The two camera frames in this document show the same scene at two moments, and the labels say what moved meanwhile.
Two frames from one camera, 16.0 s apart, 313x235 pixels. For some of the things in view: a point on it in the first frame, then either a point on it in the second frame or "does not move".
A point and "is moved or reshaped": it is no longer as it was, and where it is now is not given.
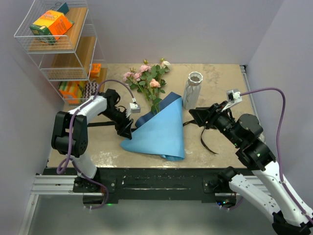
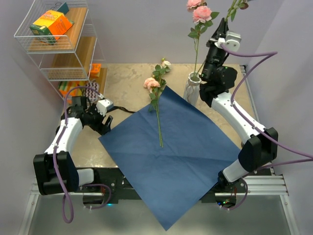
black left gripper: (124, 125) to (100, 128)
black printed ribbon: (108, 124) is moved or reshaped
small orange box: (95, 70) does not move
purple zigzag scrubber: (90, 89) does not move
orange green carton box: (51, 26) does not move
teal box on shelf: (64, 8) does not move
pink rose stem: (148, 81) to (203, 16)
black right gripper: (201, 114) to (220, 33)
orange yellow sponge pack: (72, 91) does not move
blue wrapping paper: (160, 133) is moved or reshaped
